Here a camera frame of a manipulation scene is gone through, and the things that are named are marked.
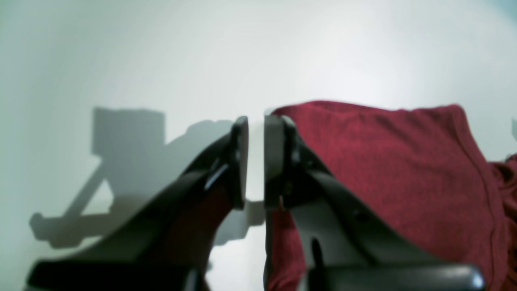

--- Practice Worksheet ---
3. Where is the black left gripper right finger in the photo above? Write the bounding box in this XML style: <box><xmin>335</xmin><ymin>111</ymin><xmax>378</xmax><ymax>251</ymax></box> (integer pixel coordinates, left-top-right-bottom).
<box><xmin>264</xmin><ymin>115</ymin><xmax>485</xmax><ymax>291</ymax></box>

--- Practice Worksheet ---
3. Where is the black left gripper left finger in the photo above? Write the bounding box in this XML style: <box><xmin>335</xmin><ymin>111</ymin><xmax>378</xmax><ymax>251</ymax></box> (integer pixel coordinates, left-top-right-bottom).
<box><xmin>26</xmin><ymin>116</ymin><xmax>249</xmax><ymax>291</ymax></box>

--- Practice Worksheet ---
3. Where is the dark red long-sleeve T-shirt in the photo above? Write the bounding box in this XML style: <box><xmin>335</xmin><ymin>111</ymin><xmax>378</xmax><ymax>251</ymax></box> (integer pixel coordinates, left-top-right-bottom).
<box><xmin>273</xmin><ymin>101</ymin><xmax>516</xmax><ymax>291</ymax></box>

